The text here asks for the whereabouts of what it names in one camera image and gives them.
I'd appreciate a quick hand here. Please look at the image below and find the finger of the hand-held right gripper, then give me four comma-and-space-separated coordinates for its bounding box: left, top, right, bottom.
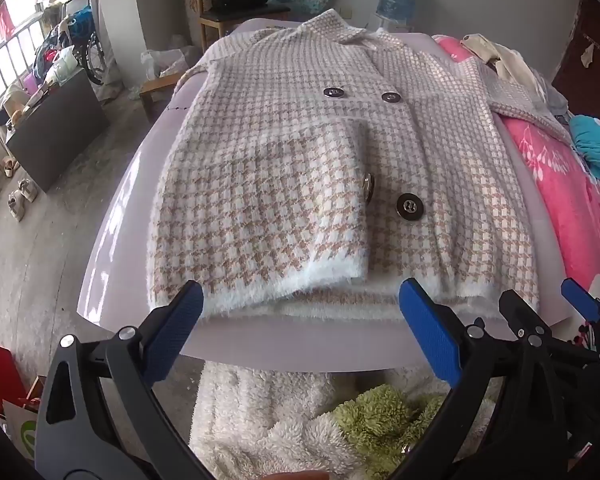
560, 278, 600, 356
498, 289, 556, 346

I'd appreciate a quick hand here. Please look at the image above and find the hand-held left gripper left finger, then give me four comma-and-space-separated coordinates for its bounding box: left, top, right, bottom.
36, 280, 216, 480

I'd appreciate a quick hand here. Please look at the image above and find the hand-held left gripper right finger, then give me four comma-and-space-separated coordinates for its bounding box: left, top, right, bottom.
391, 277, 577, 480

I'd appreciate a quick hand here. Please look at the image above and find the beige houndstooth coat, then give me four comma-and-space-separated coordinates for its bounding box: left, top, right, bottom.
147, 8, 576, 323

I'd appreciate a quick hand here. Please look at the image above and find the beige clothes pile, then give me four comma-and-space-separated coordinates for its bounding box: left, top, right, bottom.
461, 33, 551, 106

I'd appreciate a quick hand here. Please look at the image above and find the pink floral blanket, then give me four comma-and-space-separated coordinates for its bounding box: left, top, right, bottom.
432, 35, 600, 331

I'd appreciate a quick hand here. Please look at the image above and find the green fleece cloth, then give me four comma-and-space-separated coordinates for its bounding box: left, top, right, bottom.
332, 385, 451, 480

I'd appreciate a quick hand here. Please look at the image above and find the white fleece blanket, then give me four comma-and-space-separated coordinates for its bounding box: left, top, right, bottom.
187, 360, 496, 480

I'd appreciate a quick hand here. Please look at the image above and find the white and green bag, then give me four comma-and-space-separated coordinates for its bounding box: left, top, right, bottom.
2, 400, 43, 461

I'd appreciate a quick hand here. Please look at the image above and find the grey cloth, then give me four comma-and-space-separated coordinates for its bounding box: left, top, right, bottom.
545, 85, 573, 121

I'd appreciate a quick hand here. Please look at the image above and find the dark grey cabinet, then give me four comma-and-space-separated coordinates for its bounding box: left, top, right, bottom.
5, 67, 112, 193

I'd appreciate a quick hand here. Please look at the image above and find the small wooden stool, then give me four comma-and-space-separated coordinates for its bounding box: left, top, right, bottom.
139, 72, 186, 121

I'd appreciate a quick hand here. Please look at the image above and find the clear plastic bag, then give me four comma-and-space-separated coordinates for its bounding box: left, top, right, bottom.
141, 35, 203, 81

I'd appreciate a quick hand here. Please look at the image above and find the brown door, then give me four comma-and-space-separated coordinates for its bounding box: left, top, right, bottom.
551, 0, 600, 121

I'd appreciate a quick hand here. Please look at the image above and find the white water dispenser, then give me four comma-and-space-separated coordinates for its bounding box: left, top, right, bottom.
375, 15, 416, 34

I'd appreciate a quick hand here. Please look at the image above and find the wheelchair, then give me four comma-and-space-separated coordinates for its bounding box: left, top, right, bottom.
45, 5, 108, 86

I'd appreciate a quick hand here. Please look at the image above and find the wooden chair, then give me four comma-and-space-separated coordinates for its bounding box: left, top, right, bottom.
190, 0, 292, 52

